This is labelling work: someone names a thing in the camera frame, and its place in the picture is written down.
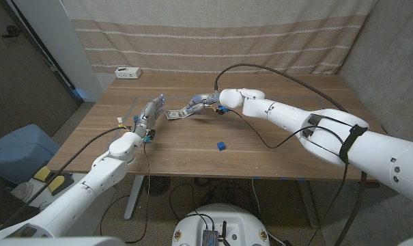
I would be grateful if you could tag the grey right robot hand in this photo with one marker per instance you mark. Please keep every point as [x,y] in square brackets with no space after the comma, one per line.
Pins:
[206,100]

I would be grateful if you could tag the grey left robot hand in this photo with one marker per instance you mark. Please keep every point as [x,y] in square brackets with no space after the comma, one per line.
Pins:
[149,114]

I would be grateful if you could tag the one dollar bill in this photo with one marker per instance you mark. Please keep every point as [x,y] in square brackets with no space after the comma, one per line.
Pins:
[173,114]

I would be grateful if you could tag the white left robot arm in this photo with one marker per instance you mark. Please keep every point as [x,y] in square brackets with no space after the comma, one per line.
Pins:
[73,205]

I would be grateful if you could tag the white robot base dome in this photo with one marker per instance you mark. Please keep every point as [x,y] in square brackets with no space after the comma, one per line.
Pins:
[233,222]

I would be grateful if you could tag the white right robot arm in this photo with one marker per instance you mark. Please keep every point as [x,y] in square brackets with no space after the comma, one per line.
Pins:
[380,150]

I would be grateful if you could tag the small blue block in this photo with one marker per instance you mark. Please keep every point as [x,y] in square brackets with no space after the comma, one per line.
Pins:
[221,146]

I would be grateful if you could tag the white power strip box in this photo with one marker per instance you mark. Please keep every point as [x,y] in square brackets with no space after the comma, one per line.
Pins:
[127,72]

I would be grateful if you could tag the beige striped curtain backdrop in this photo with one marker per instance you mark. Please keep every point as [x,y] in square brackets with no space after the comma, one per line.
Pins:
[209,34]

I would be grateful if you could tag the round black floor fan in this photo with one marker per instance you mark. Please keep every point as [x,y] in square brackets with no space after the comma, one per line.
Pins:
[157,186]

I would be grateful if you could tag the white table leg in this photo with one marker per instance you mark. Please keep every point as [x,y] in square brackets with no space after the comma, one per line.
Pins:
[135,194]

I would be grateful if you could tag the yellow black foot pedal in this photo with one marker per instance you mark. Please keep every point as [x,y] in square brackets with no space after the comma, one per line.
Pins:
[42,173]

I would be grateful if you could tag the black antenna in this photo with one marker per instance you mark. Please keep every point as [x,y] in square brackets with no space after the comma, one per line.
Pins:
[224,229]

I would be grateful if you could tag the blue plastic bin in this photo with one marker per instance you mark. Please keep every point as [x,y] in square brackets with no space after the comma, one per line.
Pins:
[18,153]

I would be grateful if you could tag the grey electronics box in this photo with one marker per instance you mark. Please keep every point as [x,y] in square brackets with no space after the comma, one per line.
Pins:
[209,238]

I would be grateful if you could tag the grey table leg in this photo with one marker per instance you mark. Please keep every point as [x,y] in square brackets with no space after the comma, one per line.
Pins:
[308,205]

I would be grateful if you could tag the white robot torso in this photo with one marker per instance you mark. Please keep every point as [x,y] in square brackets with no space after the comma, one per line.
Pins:
[56,242]

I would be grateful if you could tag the person's black trouser leg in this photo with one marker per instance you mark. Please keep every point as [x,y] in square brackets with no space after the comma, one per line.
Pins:
[1,201]

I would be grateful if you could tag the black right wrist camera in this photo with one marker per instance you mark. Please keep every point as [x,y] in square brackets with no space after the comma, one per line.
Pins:
[221,110]

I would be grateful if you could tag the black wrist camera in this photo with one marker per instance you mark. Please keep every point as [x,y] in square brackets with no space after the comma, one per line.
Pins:
[151,134]
[221,110]

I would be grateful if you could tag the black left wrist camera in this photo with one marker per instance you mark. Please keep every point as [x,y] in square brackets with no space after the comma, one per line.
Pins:
[151,134]

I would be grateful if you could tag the white wall panel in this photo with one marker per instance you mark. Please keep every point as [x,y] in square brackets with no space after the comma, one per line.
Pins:
[56,41]

